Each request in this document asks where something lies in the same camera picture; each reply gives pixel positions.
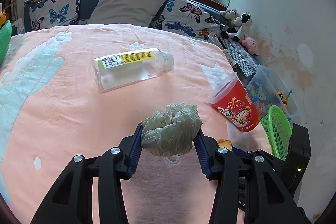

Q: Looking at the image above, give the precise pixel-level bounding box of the green plastic basket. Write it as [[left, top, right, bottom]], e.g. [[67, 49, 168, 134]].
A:
[[261, 105, 292, 161]]

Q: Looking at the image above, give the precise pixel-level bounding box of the white tissue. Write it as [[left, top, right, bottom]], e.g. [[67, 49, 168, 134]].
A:
[[141, 103, 202, 157]]

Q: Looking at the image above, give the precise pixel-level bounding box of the clear plastic storage box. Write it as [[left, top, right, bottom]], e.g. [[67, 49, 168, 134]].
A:
[[246, 65, 298, 122]]

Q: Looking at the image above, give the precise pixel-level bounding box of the grey plush toy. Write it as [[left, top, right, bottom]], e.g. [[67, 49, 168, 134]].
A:
[[219, 9, 238, 24]]

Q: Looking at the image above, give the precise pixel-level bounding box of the orange red snack bag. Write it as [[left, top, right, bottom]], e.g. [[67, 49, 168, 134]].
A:
[[218, 140, 232, 151]]

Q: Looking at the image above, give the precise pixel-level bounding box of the pink blanket table cover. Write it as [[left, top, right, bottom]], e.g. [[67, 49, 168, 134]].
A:
[[1, 24, 270, 223]]

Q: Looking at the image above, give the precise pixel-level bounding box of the right butterfly pillow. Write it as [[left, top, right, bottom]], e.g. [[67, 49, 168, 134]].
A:
[[150, 0, 224, 41]]

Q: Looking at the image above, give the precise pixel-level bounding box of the grey patterned cloth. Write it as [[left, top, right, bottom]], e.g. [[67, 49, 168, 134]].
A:
[[219, 38, 260, 77]]

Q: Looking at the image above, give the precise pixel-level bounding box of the clear plastic bottle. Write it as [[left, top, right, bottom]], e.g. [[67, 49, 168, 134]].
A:
[[92, 48, 174, 93]]

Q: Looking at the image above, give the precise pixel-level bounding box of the butterfly pillow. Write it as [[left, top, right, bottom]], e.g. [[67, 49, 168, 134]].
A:
[[150, 0, 224, 41], [25, 0, 80, 31]]

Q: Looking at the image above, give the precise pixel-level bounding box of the grey pillow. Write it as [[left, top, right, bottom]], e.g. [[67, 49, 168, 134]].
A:
[[88, 0, 166, 27]]

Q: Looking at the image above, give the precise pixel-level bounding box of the green plush cushion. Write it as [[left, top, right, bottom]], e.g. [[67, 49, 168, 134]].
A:
[[0, 20, 12, 64]]

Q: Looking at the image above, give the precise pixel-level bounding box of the cow plush toy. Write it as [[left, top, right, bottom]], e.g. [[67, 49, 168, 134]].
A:
[[220, 12, 252, 42]]

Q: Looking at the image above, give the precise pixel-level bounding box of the yellow toy vehicle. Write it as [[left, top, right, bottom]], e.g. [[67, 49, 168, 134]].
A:
[[277, 90, 292, 109]]

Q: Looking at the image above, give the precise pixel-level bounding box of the pink plush toy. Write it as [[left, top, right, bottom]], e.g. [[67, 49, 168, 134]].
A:
[[241, 36, 260, 56]]

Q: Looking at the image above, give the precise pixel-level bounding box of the red paper cup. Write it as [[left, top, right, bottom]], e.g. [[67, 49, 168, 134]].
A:
[[206, 72, 261, 132]]

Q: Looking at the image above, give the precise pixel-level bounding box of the left butterfly pillow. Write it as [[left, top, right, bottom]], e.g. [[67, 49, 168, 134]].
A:
[[25, 0, 80, 31]]

